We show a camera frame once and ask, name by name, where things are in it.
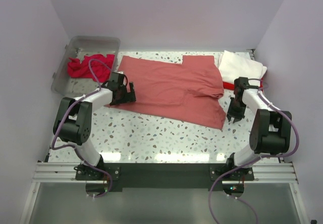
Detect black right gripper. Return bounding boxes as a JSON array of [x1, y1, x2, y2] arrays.
[[226, 97, 246, 123]]

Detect salmon pink t shirt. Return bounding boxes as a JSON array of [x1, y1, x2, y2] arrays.
[[117, 55, 226, 129]]

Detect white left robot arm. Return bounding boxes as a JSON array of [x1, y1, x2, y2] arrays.
[[50, 72, 136, 180]]

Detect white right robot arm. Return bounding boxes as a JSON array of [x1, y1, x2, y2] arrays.
[[225, 77, 292, 180]]

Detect folded red t shirt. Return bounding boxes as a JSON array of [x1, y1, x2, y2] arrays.
[[223, 78, 267, 90]]

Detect folded white t shirt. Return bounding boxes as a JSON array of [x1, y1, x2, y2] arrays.
[[218, 50, 267, 84]]

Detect crumpled red t shirt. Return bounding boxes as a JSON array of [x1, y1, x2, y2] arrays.
[[67, 54, 115, 83]]

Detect clear plastic bin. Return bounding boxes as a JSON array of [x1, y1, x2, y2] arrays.
[[51, 36, 120, 97]]

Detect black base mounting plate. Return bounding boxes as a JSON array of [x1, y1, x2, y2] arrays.
[[75, 162, 254, 193]]

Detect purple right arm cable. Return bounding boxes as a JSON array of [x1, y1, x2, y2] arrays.
[[204, 78, 300, 224]]

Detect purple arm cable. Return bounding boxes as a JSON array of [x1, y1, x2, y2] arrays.
[[50, 59, 114, 199], [204, 78, 300, 224]]

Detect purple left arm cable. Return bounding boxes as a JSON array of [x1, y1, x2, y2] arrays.
[[50, 59, 114, 199]]

